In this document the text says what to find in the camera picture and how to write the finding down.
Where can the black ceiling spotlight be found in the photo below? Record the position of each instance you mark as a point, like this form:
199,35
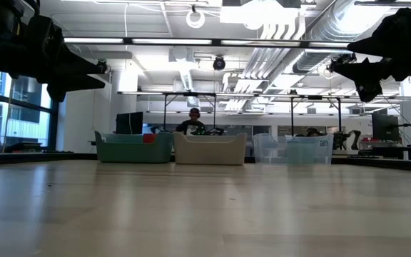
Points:
219,63
350,57
102,63

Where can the black overhead light bar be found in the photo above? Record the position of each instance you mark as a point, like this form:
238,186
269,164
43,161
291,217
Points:
170,41

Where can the black background desk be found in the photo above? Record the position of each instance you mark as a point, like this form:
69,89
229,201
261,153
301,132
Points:
387,151

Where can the black metal gantry frame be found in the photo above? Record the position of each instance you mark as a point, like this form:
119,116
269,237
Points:
339,118
191,94

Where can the clear plastic bin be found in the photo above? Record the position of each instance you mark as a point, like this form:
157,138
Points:
269,157

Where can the large window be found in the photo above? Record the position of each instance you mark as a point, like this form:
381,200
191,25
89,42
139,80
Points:
23,118

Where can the red rectangular block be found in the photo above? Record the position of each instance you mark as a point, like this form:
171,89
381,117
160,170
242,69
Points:
149,138

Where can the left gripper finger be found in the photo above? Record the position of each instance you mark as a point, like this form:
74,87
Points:
70,85
73,66

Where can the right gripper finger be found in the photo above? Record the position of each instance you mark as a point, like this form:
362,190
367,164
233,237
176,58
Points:
380,44
369,71

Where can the black monitor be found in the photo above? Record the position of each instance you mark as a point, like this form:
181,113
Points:
129,123
385,126

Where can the black background robot arm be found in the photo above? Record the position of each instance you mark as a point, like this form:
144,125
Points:
350,137

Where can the silver ventilation duct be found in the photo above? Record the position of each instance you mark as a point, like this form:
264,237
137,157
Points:
328,32

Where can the grey plastic bin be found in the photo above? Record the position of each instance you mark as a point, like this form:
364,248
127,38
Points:
209,151

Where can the green plastic bin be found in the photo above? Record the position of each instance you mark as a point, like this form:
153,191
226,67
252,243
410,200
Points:
134,153

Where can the light teal cube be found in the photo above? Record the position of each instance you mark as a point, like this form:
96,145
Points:
294,155

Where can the person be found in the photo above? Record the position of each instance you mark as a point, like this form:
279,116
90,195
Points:
312,132
191,126

